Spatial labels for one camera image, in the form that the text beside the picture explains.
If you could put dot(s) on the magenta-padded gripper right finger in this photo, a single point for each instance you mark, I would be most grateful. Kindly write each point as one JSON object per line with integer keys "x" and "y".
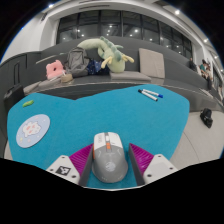
{"x": 142, "y": 159}

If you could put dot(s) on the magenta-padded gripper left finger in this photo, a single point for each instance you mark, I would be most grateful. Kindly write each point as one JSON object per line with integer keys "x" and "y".
{"x": 80, "y": 159}

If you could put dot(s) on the grey and white computer mouse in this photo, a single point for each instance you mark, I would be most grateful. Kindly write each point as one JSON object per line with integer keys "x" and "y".
{"x": 109, "y": 160}

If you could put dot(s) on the round light blue mouse pad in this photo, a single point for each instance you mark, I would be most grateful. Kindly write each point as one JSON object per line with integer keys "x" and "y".
{"x": 32, "y": 130}

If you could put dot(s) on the white marker with blue cap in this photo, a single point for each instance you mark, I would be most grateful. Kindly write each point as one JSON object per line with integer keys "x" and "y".
{"x": 152, "y": 93}

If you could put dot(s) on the black bag on floor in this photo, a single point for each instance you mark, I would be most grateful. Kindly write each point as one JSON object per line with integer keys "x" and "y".
{"x": 206, "y": 118}

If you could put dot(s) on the small green eraser block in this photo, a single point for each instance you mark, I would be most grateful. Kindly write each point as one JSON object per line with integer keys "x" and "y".
{"x": 28, "y": 103}

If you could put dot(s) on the flat grey seat cushion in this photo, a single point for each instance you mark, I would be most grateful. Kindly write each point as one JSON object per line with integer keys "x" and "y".
{"x": 50, "y": 83}
{"x": 130, "y": 76}

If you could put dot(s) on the small tan pouch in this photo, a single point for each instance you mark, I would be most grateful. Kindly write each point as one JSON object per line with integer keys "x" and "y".
{"x": 66, "y": 78}

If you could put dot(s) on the black wheeled suitcase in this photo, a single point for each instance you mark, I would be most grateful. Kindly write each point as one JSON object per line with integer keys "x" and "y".
{"x": 13, "y": 97}

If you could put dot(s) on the pink plush cushion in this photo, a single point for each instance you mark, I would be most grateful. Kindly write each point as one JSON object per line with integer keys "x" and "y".
{"x": 55, "y": 70}

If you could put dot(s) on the dark blue patterned bag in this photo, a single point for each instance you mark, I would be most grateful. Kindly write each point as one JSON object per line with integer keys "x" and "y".
{"x": 96, "y": 67}

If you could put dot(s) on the grey backpack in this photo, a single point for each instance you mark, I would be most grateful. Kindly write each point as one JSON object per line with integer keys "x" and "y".
{"x": 77, "y": 63}

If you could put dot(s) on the upright grey cushion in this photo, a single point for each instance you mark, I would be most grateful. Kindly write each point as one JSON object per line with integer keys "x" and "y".
{"x": 152, "y": 63}

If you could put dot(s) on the green dragon plush toy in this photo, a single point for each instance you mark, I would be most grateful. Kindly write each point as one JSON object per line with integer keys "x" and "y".
{"x": 115, "y": 61}

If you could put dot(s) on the person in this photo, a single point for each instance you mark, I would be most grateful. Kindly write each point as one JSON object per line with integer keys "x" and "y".
{"x": 204, "y": 73}
{"x": 192, "y": 64}

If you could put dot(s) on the recessed ceiling lights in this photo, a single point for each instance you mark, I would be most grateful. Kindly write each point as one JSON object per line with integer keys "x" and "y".
{"x": 177, "y": 12}

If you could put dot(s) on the dark glass window wall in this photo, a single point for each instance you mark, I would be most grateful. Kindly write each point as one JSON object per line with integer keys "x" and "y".
{"x": 110, "y": 28}

